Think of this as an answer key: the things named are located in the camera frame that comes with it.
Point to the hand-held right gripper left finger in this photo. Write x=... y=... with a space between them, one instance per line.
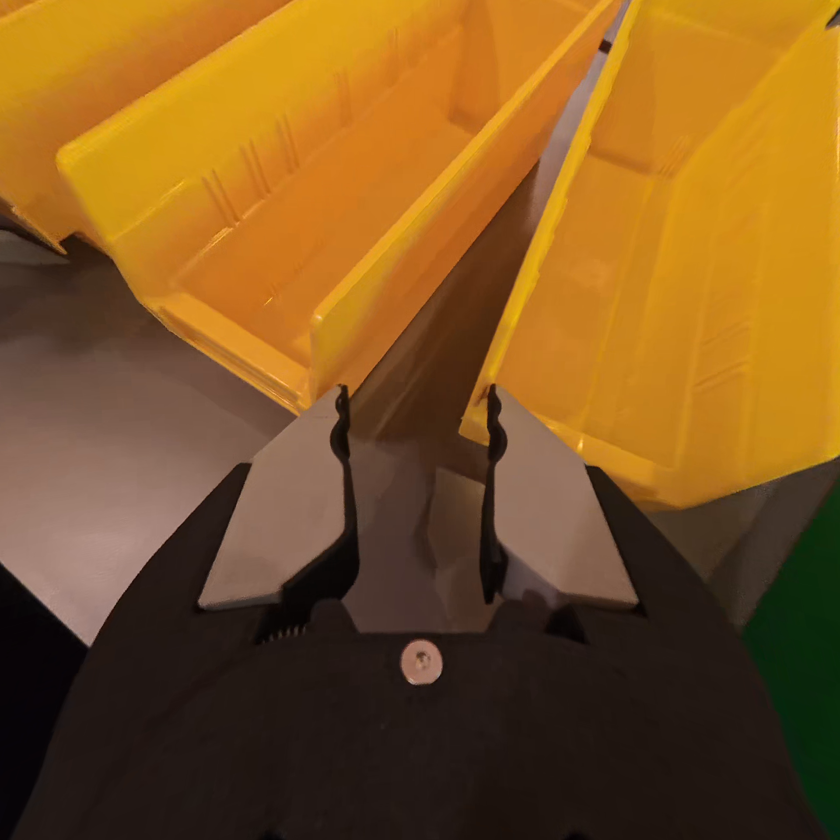
x=282 y=512

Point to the green plastic bin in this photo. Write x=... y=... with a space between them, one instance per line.
x=800 y=656

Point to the yellow plastic bin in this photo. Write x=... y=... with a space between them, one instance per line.
x=689 y=262
x=295 y=197
x=65 y=98

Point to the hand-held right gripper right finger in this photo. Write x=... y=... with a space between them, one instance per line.
x=558 y=518

